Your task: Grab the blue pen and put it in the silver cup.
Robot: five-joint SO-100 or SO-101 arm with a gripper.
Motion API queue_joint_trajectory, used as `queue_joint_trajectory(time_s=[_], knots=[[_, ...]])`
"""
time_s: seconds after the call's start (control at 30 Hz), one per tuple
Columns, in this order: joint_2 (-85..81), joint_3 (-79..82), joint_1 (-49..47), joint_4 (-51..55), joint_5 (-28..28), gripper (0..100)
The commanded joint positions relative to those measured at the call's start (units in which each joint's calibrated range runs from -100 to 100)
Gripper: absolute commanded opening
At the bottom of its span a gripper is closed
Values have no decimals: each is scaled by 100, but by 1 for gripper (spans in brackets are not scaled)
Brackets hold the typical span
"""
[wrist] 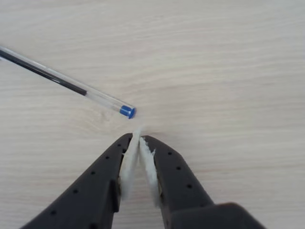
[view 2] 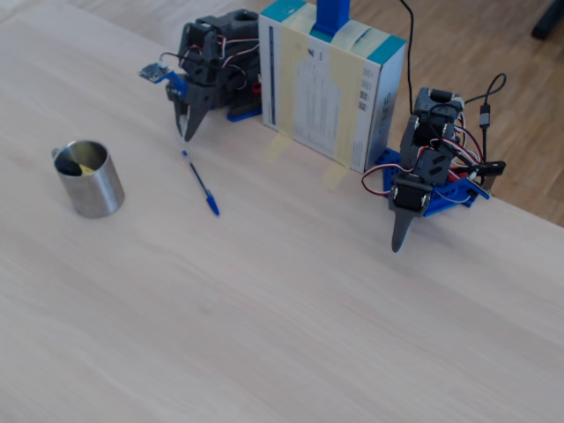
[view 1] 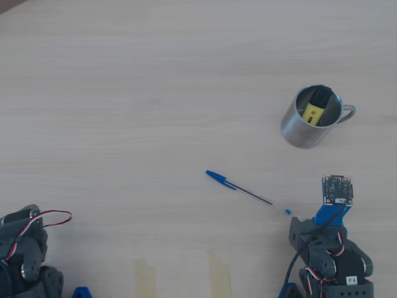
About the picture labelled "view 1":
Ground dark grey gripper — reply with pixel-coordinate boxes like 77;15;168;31
290;216;348;259

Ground silver metal cup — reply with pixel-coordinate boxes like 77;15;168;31
280;84;357;150

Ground red white black servo wire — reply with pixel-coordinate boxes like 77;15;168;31
5;210;73;264
325;232;346;258

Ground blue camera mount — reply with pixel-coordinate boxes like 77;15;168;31
312;203;352;227

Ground black camera cable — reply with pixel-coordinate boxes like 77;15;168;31
280;204;348;298

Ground yellow highlighter marker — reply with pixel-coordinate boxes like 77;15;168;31
299;86;332;127

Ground blue ballpoint pen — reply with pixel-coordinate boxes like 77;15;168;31
205;169;293;216

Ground camera circuit board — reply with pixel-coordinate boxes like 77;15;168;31
321;174;354;207

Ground blue arm base plate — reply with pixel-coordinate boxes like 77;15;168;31
71;286;94;298
277;282;298;298

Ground yellow masking tape strip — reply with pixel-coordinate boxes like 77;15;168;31
208;250;232;298
134;259;158;298

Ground grey robot arm with handle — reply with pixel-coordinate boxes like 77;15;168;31
0;204;65;298

